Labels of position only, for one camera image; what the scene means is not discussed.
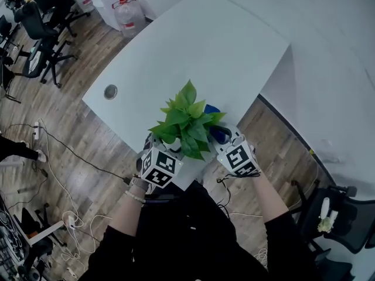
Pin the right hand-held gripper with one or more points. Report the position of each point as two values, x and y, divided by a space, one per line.
237 159

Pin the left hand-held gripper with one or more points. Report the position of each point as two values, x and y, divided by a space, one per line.
161 168

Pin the blue cloth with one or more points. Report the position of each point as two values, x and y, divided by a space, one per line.
218 135

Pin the green potted plant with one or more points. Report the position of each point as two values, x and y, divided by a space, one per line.
187 121

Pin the person's right forearm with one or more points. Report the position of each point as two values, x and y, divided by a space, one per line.
269 200

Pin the person's left forearm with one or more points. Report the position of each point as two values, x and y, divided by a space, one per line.
127 212

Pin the grey wristband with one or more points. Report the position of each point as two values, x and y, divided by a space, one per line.
139 183

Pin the person's black clothing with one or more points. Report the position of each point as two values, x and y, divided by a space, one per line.
187 239

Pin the white power strip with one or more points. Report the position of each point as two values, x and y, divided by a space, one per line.
71 222
37 130

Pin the white paper sheets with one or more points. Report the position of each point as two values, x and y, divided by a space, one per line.
35 58

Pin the white water dispenser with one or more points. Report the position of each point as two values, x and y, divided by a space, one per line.
108 1

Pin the white wall socket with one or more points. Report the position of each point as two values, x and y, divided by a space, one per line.
331 151

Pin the white desk frame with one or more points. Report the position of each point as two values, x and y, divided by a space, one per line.
44 233

